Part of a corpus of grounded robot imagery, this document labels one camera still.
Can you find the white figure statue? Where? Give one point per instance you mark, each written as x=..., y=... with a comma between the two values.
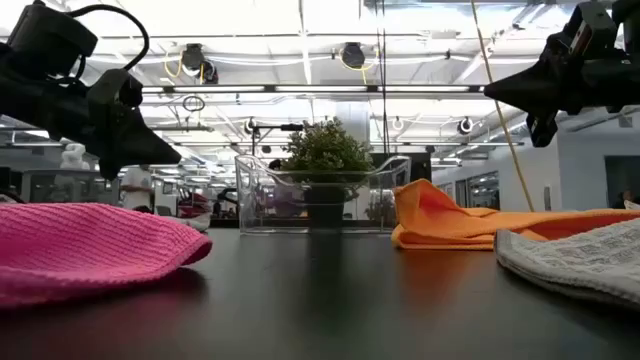
x=75, y=157

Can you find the orange microfiber towel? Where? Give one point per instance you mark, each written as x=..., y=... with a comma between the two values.
x=450, y=225

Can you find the black camera stand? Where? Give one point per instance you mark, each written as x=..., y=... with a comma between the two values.
x=291, y=127

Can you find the grey waffle towel with tag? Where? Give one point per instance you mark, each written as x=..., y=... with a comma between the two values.
x=580, y=260

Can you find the artificial green potted plant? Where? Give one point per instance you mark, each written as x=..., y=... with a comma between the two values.
x=327, y=150

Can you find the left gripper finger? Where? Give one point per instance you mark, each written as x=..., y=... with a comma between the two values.
x=130, y=145
x=117, y=89

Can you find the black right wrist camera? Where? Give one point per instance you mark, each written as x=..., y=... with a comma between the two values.
x=592, y=25

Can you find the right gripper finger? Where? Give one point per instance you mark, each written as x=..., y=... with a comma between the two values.
x=542, y=130
x=540, y=90

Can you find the clear plastic bin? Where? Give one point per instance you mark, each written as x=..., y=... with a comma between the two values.
x=260, y=200

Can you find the pink microfiber towel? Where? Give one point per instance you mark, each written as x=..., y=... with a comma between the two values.
x=90, y=250

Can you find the long ceiling light bar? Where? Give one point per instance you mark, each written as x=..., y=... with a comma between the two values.
x=320, y=89

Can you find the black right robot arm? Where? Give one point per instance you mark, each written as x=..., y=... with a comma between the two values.
x=629, y=9

